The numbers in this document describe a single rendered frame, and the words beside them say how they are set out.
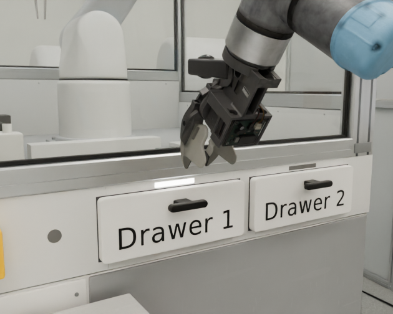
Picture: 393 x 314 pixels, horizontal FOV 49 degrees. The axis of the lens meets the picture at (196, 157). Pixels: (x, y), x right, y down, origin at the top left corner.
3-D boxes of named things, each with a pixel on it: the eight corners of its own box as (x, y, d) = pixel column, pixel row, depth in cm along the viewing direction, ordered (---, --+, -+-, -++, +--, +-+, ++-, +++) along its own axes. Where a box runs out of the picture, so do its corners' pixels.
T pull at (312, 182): (333, 186, 92) (333, 180, 92) (307, 190, 89) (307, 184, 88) (320, 183, 95) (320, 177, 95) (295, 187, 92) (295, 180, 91)
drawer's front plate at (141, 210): (244, 234, 86) (244, 180, 84) (102, 265, 71) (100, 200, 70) (238, 232, 88) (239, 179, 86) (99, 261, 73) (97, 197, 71)
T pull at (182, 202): (208, 207, 76) (208, 199, 76) (170, 214, 72) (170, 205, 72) (198, 202, 79) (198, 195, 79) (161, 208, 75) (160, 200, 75)
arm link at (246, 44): (224, 7, 54) (274, 12, 58) (212, 40, 57) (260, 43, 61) (256, 37, 49) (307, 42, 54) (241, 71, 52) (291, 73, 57)
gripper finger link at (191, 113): (176, 144, 64) (202, 96, 59) (171, 137, 65) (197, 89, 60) (201, 146, 67) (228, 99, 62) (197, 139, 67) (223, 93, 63)
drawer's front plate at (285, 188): (351, 211, 102) (354, 166, 100) (254, 232, 87) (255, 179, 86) (345, 210, 104) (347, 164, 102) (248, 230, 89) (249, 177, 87)
